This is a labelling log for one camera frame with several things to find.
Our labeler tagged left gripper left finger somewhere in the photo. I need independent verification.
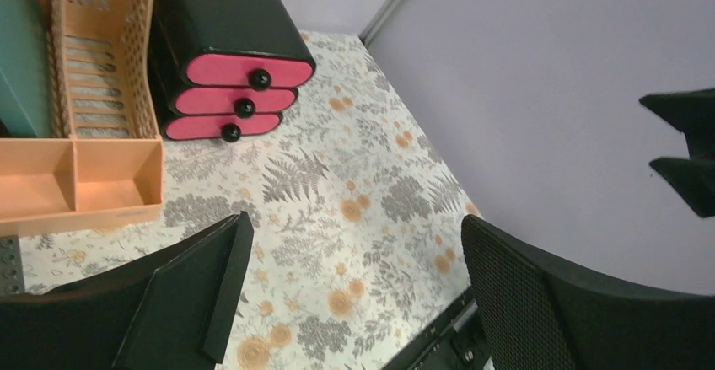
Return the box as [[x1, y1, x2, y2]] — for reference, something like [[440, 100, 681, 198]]
[[1, 212, 254, 369]]

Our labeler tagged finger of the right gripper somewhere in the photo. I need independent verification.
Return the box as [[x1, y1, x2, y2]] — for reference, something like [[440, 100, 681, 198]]
[[639, 88, 714, 158], [649, 158, 714, 218]]

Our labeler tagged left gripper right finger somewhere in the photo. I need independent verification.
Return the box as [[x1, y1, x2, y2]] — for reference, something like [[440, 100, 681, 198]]
[[461, 215, 714, 369]]

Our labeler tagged pink drawer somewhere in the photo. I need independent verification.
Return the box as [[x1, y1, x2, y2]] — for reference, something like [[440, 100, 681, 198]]
[[169, 87, 298, 115], [185, 53, 315, 89], [161, 113, 283, 142]]

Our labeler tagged pink top drawer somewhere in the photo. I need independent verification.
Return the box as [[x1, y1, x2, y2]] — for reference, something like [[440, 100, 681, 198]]
[[185, 53, 315, 89]]

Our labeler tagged black drawer cabinet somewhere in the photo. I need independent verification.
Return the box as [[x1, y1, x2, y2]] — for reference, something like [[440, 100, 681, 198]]
[[148, 0, 316, 117]]

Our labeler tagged teal folder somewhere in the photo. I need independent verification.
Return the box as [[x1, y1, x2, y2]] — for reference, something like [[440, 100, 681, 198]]
[[1, 0, 51, 137]]

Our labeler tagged pink bottom drawer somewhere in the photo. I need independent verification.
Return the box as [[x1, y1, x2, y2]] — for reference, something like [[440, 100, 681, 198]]
[[161, 113, 283, 142]]

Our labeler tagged peach plastic file organizer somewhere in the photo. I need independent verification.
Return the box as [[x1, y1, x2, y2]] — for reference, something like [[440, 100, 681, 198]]
[[1, 0, 164, 236]]

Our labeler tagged gray building baseplate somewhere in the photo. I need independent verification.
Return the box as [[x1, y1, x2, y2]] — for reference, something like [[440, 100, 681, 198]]
[[0, 235, 25, 298]]

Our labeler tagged floral table mat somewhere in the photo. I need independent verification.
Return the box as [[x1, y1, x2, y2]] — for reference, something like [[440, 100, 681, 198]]
[[20, 32, 476, 369]]

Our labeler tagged black mounting rail base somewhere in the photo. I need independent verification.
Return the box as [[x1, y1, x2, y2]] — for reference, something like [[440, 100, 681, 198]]
[[384, 287, 491, 369]]

